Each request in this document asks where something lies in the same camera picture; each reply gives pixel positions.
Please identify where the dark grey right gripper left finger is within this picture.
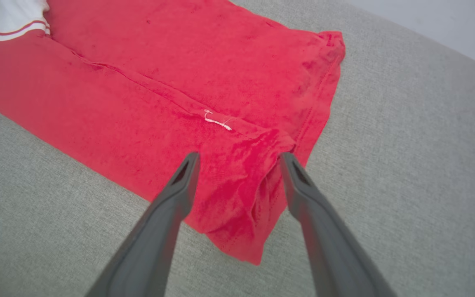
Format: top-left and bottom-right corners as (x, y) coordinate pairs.
(85, 152), (201, 297)

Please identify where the grey fabric sofa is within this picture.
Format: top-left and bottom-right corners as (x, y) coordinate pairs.
(0, 0), (475, 297)

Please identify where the red and white shirt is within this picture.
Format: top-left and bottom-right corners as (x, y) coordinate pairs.
(0, 0), (346, 266)

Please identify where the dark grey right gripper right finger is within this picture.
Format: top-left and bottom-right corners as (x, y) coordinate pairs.
(280, 152), (397, 297)

